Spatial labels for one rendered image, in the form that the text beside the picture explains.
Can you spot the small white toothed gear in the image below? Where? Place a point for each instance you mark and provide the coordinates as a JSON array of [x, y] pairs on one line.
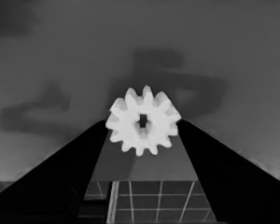
[[158, 119]]

